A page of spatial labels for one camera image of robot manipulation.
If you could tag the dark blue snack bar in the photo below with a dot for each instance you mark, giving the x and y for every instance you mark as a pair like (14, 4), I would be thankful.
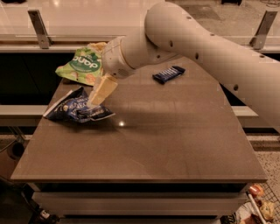
(168, 74)

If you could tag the left metal railing bracket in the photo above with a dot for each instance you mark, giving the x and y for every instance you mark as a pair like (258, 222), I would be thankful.
(44, 41)

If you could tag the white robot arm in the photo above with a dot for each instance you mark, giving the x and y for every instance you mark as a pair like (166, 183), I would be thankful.
(169, 31)

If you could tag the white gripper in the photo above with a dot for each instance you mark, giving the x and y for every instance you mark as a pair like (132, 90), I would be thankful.
(113, 59)

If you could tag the blue chip bag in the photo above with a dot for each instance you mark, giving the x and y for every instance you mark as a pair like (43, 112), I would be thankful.
(73, 107)

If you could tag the wire basket with snacks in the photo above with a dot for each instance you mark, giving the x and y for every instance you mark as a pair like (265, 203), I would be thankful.
(261, 207)

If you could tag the right metal railing bracket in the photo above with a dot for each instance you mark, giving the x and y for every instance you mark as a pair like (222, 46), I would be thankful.
(259, 38)

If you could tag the metal railing bracket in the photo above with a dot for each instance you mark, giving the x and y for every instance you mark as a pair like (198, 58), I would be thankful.
(44, 41)
(259, 38)

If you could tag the green rice chip bag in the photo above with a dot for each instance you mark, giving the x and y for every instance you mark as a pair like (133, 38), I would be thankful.
(85, 66)

